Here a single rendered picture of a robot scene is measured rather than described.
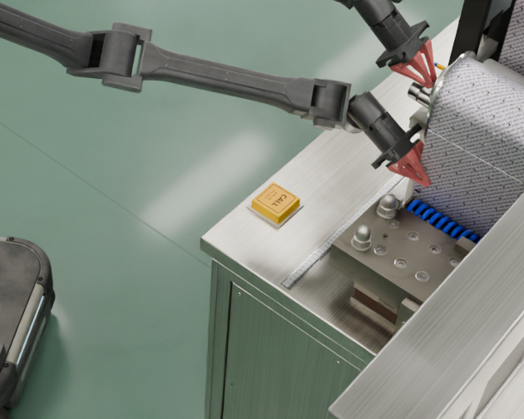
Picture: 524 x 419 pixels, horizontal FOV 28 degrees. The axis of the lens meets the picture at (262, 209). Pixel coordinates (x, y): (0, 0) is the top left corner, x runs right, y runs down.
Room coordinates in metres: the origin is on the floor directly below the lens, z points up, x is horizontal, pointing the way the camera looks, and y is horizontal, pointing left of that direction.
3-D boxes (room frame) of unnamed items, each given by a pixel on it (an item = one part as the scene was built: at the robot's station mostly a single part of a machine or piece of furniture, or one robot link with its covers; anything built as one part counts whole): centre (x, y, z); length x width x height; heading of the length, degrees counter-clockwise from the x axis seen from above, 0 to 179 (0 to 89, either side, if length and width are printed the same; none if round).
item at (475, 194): (1.29, -0.37, 1.11); 0.23 x 0.01 x 0.18; 55
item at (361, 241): (1.22, -0.18, 1.05); 0.04 x 0.04 x 0.04
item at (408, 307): (1.08, -0.30, 0.96); 0.10 x 0.03 x 0.11; 55
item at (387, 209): (1.30, -0.23, 1.05); 0.04 x 0.04 x 0.04
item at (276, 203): (1.41, -0.03, 0.91); 0.07 x 0.07 x 0.02; 55
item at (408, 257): (1.17, -0.34, 1.00); 0.40 x 0.16 x 0.06; 55
